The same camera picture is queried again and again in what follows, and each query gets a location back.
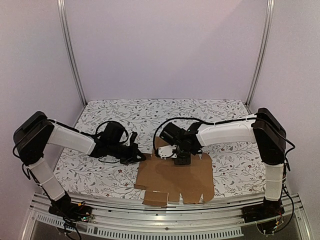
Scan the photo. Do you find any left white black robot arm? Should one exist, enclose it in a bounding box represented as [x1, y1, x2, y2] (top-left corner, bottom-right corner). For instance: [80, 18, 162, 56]
[12, 111, 147, 217]

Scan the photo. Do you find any left aluminium frame post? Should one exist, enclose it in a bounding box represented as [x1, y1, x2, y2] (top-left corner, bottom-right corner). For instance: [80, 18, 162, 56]
[57, 0, 88, 107]

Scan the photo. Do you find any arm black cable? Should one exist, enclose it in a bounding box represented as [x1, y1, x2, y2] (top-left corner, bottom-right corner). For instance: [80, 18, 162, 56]
[94, 120, 126, 141]
[152, 116, 258, 158]

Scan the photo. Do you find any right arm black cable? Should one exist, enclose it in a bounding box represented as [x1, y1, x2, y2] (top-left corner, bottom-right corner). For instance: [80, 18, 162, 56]
[152, 116, 258, 158]

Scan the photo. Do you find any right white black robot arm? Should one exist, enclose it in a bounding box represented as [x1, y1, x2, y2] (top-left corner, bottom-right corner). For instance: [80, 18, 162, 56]
[153, 108, 289, 218]

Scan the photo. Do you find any brown cardboard box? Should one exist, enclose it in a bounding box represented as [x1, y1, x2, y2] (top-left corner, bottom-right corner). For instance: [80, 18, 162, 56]
[134, 153, 215, 207]

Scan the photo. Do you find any aluminium frame post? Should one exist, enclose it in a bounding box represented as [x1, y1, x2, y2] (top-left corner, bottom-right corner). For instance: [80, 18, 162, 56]
[57, 0, 88, 107]
[245, 0, 275, 109]

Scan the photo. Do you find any floral patterned table mat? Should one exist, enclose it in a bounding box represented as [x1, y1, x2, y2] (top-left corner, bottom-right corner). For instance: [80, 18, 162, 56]
[54, 99, 265, 200]

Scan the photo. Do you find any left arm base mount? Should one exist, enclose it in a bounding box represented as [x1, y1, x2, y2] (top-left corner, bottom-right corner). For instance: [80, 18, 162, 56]
[48, 200, 93, 222]

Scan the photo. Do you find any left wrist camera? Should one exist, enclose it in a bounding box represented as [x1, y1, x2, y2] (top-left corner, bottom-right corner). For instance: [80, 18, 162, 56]
[129, 131, 138, 145]

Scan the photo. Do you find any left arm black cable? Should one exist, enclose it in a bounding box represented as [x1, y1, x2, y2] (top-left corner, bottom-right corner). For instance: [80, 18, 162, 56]
[94, 120, 126, 141]

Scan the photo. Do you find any right aluminium frame post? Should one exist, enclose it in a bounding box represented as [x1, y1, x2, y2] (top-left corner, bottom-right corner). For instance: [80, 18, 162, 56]
[245, 0, 275, 109]

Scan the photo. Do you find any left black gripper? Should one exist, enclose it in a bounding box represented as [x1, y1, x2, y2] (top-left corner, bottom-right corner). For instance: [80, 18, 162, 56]
[108, 141, 147, 165]

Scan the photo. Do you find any aluminium front rail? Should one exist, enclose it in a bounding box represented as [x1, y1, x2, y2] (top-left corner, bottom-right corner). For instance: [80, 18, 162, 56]
[21, 192, 313, 240]

